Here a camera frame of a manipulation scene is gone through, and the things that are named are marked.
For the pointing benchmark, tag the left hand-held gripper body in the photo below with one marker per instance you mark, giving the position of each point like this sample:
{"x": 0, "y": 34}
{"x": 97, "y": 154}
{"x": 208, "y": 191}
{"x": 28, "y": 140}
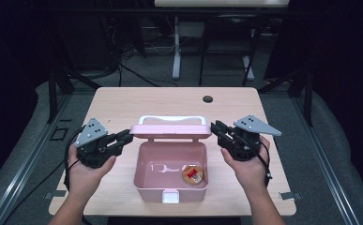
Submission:
{"x": 91, "y": 132}

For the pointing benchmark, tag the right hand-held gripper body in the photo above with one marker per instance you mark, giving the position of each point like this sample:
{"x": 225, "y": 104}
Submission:
{"x": 254, "y": 126}

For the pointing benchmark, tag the pink storage box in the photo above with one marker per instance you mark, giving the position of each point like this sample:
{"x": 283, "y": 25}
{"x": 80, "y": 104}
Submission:
{"x": 169, "y": 131}

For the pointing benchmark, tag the person's left hand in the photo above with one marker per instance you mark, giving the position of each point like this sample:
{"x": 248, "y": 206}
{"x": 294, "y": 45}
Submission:
{"x": 83, "y": 178}

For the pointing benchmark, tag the person's right hand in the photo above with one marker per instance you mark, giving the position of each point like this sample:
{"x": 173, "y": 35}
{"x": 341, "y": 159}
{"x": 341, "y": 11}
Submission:
{"x": 251, "y": 175}

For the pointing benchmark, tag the black round table grommet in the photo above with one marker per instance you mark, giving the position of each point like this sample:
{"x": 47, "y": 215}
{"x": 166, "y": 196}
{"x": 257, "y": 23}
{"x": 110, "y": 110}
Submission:
{"x": 207, "y": 99}

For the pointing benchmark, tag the black metal stand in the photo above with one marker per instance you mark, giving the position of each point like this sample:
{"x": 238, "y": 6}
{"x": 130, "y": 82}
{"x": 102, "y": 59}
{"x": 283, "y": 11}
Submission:
{"x": 307, "y": 97}
{"x": 52, "y": 93}

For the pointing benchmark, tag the white desk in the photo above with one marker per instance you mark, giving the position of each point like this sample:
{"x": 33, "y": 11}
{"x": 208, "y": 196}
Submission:
{"x": 176, "y": 62}

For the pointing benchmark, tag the black chair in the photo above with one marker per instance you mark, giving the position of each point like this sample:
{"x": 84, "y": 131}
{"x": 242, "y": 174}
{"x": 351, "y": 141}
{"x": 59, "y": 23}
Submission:
{"x": 229, "y": 34}

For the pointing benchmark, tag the aluminium floor rail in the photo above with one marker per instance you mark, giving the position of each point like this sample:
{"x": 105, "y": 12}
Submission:
{"x": 323, "y": 162}
{"x": 22, "y": 168}

